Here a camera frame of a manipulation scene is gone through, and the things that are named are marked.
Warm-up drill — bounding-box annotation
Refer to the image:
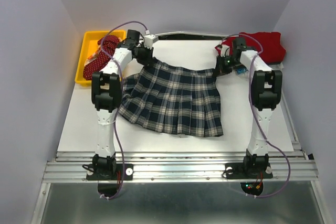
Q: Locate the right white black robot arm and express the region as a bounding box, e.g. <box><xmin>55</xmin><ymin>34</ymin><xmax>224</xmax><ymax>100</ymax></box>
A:
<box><xmin>213</xmin><ymin>34</ymin><xmax>282</xmax><ymax>179</ymax></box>

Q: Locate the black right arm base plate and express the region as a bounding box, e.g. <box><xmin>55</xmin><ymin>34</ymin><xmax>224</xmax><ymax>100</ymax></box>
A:
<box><xmin>222</xmin><ymin>162</ymin><xmax>273</xmax><ymax>180</ymax></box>

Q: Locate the white blue patterned skirt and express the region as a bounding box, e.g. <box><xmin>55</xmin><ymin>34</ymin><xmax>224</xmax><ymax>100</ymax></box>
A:
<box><xmin>234</xmin><ymin>63</ymin><xmax>284</xmax><ymax>76</ymax></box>

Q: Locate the navy white plaid skirt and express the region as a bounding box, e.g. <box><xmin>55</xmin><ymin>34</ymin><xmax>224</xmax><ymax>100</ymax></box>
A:
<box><xmin>119</xmin><ymin>58</ymin><xmax>224</xmax><ymax>137</ymax></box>

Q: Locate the aluminium table frame rail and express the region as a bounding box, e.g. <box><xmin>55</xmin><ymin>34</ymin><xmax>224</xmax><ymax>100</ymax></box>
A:
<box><xmin>41</xmin><ymin>77</ymin><xmax>320</xmax><ymax>183</ymax></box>

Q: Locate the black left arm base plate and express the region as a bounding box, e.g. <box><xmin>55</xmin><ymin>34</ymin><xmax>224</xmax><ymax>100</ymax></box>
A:
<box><xmin>82</xmin><ymin>163</ymin><xmax>134</xmax><ymax>182</ymax></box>

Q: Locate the yellow plastic bin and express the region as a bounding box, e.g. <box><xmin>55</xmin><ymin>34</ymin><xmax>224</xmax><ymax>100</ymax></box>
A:
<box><xmin>75</xmin><ymin>29</ymin><xmax>127</xmax><ymax>88</ymax></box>

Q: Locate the orange floral white skirt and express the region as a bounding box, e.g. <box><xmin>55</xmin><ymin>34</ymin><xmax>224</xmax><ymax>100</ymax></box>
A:
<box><xmin>84</xmin><ymin>35</ymin><xmax>121</xmax><ymax>69</ymax></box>

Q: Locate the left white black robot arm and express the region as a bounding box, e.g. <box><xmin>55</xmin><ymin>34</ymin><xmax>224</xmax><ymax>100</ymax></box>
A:
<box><xmin>87</xmin><ymin>30</ymin><xmax>158</xmax><ymax>180</ymax></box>

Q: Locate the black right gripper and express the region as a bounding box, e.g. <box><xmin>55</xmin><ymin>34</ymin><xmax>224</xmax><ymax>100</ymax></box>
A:
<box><xmin>213</xmin><ymin>53</ymin><xmax>241</xmax><ymax>77</ymax></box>

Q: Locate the folded red skirt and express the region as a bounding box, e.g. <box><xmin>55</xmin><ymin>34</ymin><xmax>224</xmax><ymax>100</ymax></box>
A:
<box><xmin>215</xmin><ymin>31</ymin><xmax>287</xmax><ymax>65</ymax></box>

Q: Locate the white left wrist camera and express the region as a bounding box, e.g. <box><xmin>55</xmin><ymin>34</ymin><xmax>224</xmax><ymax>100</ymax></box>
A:
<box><xmin>143</xmin><ymin>34</ymin><xmax>158</xmax><ymax>49</ymax></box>

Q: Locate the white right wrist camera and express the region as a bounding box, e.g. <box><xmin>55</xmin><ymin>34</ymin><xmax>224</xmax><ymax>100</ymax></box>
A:
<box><xmin>215</xmin><ymin>45</ymin><xmax>230</xmax><ymax>57</ymax></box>

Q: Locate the dark red polka dot skirt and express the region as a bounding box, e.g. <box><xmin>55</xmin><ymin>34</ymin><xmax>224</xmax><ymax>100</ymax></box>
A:
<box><xmin>83</xmin><ymin>35</ymin><xmax>121</xmax><ymax>80</ymax></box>

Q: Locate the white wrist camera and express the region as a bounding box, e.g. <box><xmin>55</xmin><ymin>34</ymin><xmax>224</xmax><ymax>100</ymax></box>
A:
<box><xmin>143</xmin><ymin>34</ymin><xmax>158</xmax><ymax>49</ymax></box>
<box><xmin>215</xmin><ymin>45</ymin><xmax>230</xmax><ymax>57</ymax></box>

